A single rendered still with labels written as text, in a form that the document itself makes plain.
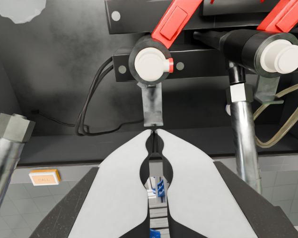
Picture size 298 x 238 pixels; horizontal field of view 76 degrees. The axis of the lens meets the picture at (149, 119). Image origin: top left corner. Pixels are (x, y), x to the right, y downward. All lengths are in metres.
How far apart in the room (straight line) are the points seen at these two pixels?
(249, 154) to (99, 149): 0.33
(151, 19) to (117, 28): 0.04
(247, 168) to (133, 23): 0.20
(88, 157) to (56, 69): 0.20
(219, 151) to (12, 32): 0.47
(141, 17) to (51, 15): 0.23
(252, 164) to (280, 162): 0.28
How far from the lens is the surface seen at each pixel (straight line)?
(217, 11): 0.26
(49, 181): 0.44
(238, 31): 0.19
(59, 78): 0.47
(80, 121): 0.26
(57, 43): 0.45
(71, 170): 0.42
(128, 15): 0.26
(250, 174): 0.18
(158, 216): 0.86
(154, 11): 0.26
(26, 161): 0.48
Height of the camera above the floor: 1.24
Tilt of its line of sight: 63 degrees down
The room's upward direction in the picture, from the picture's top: 179 degrees clockwise
